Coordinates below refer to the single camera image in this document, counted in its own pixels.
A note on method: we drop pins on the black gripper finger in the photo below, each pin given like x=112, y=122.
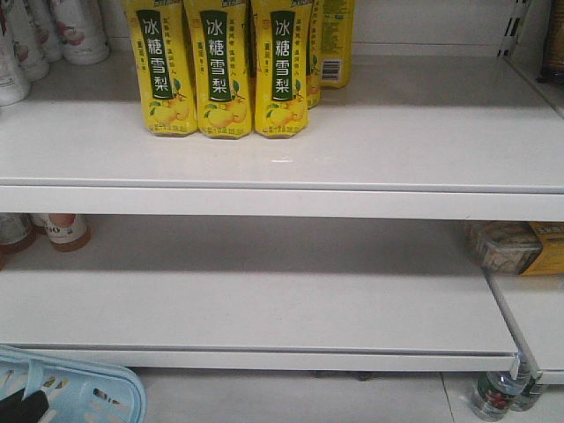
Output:
x=16, y=408

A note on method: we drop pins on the light blue plastic basket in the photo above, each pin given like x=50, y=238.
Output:
x=67, y=390

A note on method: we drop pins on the orange tea bottle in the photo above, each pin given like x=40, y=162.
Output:
x=66, y=232

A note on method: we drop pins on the white upper right shelf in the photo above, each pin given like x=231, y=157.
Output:
x=259, y=293

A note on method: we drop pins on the white shelf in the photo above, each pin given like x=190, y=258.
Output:
x=410, y=137
x=259, y=293

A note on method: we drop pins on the white peach drink bottle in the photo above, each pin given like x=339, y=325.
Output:
x=80, y=30
x=22, y=58

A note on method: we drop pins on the yellow pear drink bottle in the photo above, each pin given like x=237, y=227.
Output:
x=331, y=31
x=159, y=37
x=282, y=30
x=219, y=36

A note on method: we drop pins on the clear green label bottle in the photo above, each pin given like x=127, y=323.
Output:
x=494, y=393

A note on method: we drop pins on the white top right shelf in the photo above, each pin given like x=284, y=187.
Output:
x=410, y=137

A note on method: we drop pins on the clear cookie box yellow label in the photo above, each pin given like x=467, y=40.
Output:
x=524, y=248

